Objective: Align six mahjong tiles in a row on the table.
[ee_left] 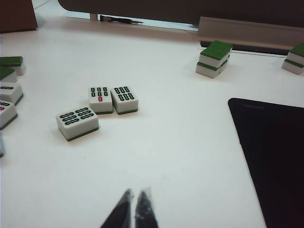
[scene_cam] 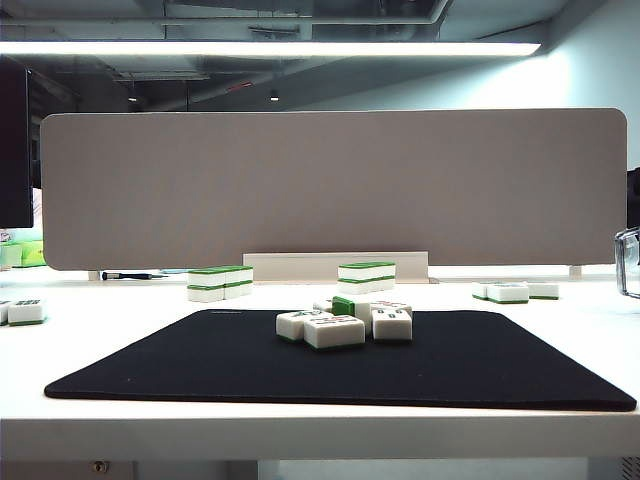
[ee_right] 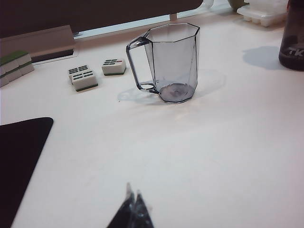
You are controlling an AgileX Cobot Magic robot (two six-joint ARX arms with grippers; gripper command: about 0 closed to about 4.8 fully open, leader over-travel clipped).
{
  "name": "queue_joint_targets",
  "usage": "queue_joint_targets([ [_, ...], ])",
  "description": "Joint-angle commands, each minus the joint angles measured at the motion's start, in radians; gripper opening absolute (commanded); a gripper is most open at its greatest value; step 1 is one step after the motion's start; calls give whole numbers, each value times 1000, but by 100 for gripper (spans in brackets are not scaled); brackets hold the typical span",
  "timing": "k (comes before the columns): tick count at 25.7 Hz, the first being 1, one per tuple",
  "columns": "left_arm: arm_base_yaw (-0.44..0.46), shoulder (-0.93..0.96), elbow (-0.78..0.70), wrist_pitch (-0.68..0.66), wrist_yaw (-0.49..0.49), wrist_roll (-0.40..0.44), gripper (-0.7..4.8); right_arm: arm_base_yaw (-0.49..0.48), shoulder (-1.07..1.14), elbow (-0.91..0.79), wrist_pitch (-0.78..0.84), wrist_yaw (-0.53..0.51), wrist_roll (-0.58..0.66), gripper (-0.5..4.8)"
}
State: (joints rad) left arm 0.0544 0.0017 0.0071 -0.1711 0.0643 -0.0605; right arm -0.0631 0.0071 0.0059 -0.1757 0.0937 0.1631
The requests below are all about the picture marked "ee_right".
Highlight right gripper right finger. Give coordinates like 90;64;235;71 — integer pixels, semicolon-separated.
133;189;155;228

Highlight dark translucent bottle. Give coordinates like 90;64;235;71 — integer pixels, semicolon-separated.
278;0;304;71

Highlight clear faceted plastic mug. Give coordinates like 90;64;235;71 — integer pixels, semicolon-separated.
125;23;200;105

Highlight white ice cube tray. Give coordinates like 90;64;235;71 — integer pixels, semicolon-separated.
237;0;288;28

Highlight bamboo mahjong tile red mark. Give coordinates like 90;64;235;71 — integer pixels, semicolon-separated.
102;58;127;77

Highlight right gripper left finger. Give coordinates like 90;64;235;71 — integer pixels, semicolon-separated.
106;182;136;228

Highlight black rectangular desk mat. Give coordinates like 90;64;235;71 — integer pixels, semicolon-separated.
0;117;54;228

